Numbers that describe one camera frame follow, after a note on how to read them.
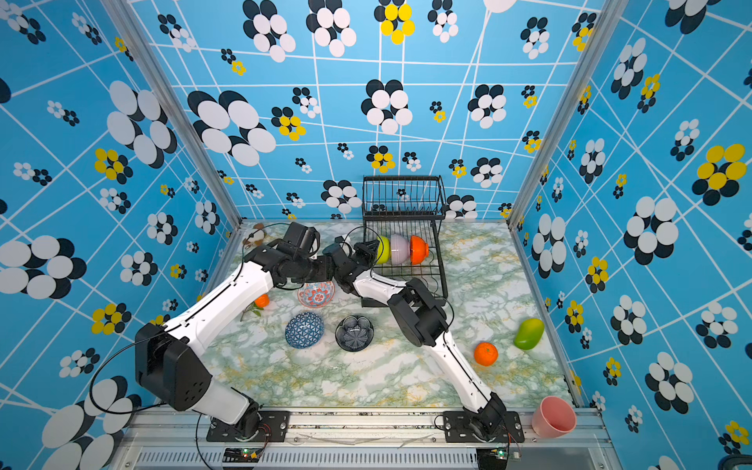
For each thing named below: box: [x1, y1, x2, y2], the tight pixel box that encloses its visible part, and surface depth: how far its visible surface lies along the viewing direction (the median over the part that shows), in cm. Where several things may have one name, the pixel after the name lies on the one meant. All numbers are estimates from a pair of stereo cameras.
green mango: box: [513, 318, 546, 351], surface depth 87 cm
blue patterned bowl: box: [284, 311, 326, 350], surface depth 90 cm
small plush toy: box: [242, 223, 266, 246], surface depth 117 cm
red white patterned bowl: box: [297, 281, 336, 309], surface depth 98 cm
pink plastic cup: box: [531, 395, 577, 439], surface depth 68 cm
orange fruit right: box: [473, 341, 499, 367], surface depth 83 cm
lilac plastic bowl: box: [389, 234, 411, 266], surface depth 101 cm
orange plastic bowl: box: [409, 235, 430, 266], surface depth 101 cm
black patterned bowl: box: [334, 315, 376, 353], surface depth 89 cm
